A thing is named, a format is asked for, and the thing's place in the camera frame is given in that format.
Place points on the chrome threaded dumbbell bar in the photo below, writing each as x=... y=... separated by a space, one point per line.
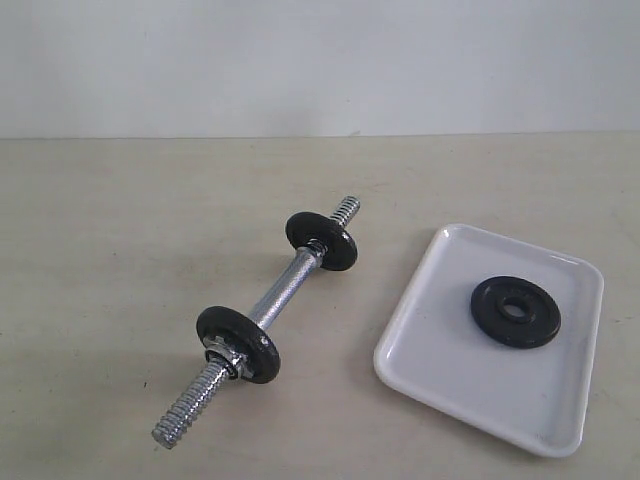
x=181 y=415

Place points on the chrome star collar nut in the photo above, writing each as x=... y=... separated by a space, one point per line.
x=219 y=350

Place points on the white rectangular plastic tray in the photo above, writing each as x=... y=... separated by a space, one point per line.
x=433 y=351

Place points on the black weight plate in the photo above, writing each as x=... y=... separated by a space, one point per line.
x=245 y=337
x=515 y=312
x=305 y=229

